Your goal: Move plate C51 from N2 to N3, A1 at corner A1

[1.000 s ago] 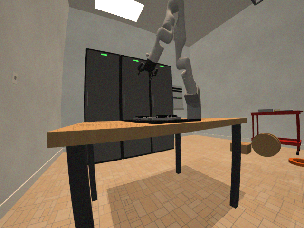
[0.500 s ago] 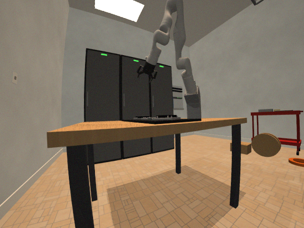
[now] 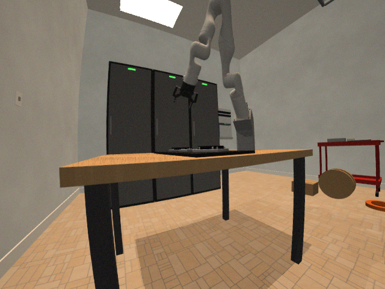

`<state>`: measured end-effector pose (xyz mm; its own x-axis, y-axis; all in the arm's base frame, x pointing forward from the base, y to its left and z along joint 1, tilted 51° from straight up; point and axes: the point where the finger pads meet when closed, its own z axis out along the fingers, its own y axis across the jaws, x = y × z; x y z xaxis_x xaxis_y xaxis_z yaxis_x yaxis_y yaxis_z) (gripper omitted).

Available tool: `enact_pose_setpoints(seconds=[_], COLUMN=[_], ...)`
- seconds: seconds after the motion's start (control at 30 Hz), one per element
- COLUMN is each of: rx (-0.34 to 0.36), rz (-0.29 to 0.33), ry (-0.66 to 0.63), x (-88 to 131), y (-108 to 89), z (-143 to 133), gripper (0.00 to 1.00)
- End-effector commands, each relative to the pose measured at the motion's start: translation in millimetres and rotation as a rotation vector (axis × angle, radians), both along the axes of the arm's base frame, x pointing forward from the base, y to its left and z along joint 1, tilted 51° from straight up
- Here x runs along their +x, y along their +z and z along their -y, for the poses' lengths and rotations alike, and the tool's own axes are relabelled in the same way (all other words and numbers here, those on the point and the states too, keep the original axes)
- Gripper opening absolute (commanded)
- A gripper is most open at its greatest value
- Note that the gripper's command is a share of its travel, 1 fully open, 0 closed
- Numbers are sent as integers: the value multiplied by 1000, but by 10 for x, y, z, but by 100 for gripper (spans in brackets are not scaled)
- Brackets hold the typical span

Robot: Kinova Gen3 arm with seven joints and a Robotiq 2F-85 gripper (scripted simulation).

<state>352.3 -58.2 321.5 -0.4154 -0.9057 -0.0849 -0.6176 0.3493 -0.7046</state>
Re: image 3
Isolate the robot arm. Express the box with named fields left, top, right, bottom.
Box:
left=183, top=0, right=249, bottom=119

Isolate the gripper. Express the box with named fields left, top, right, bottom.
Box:
left=173, top=81, right=198, bottom=108

